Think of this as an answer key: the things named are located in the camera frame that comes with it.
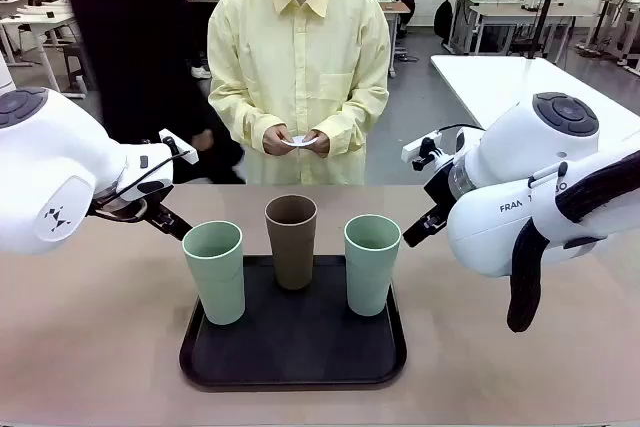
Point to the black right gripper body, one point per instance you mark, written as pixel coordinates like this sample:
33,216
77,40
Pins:
442,184

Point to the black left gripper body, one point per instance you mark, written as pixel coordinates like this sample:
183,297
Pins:
155,189

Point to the light green plastic cup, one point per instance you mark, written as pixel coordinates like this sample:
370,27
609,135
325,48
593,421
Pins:
220,287
370,277

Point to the brown plastic cup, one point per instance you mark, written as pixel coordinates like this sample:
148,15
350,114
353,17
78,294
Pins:
292,257

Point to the white paper coaster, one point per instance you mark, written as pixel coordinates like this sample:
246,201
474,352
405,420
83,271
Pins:
299,142

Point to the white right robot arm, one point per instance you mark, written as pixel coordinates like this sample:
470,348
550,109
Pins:
500,227

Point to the person right forearm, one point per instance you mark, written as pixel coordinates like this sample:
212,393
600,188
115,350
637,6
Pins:
240,114

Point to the person left forearm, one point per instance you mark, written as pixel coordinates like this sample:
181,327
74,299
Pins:
352,114

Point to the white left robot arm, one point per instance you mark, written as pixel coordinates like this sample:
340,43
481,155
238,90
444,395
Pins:
50,172

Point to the person left hand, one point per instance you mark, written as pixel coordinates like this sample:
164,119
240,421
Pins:
322,143

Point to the person right hand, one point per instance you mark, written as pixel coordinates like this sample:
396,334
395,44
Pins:
276,139

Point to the white side table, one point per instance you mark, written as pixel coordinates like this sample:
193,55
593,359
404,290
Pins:
480,87

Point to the person in blue top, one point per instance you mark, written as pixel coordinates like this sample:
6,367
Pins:
201,72

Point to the person in dark clothes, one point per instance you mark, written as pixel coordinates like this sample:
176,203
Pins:
135,47

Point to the grey plastic stool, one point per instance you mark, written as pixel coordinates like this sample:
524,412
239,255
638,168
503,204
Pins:
75,67

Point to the black plastic tray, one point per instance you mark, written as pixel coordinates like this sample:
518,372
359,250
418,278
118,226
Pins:
300,337

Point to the black bag by desk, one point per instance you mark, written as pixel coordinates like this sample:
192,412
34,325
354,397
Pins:
443,17

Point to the small brown desk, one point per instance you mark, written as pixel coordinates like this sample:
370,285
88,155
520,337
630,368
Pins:
397,7

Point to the grey background desk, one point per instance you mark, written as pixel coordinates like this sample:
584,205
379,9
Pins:
510,12

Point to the person in yellow shirt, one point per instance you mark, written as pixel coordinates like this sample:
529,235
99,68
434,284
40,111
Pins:
300,47

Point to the black tripod stand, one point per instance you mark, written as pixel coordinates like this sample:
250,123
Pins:
547,7

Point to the white background table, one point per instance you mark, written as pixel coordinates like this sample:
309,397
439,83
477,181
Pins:
30,19

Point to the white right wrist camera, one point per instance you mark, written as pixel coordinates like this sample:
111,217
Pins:
417,147

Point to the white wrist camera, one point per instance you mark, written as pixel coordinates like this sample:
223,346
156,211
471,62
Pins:
417,147
188,156

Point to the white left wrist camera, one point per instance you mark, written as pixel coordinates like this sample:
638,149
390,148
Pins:
188,156

